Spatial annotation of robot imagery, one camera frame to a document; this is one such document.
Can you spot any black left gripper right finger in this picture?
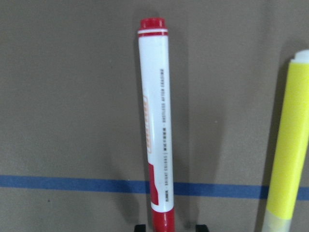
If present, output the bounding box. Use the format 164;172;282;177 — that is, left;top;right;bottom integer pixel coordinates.
195;224;209;232

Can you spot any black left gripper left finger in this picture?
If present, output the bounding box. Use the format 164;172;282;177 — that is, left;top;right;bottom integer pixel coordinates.
134;224;146;232

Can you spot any yellow highlighter marker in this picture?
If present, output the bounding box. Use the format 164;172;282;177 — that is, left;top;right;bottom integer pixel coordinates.
262;50;309;232

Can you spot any red and white marker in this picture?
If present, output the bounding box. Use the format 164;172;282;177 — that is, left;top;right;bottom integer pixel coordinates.
138;17;175;232

